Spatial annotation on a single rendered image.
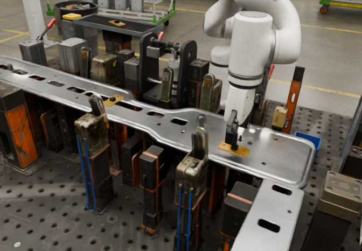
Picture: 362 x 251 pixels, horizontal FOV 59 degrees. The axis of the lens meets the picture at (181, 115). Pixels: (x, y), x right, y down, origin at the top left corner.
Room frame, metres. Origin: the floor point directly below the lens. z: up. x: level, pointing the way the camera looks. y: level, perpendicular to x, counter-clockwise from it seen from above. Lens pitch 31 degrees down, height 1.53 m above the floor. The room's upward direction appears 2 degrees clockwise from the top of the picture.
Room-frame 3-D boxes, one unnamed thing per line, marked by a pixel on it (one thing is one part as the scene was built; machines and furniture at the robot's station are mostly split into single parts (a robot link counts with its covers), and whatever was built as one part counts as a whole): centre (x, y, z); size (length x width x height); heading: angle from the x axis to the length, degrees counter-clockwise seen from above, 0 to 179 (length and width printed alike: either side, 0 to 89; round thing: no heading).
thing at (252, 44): (0.71, -0.16, 1.31); 0.09 x 0.08 x 0.13; 85
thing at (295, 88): (0.85, -0.34, 0.95); 0.03 x 0.01 x 0.50; 63
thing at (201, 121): (0.82, -0.06, 1.02); 0.03 x 0.03 x 0.07
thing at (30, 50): (1.39, 0.69, 0.88); 0.11 x 0.10 x 0.36; 153
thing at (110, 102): (0.97, 0.24, 1.01); 0.08 x 0.04 x 0.01; 153
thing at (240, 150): (0.72, -0.15, 1.01); 0.08 x 0.04 x 0.01; 63
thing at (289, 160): (0.97, 0.26, 1.00); 1.38 x 0.22 x 0.02; 63
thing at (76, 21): (1.38, 0.29, 1.16); 0.37 x 0.14 x 0.02; 63
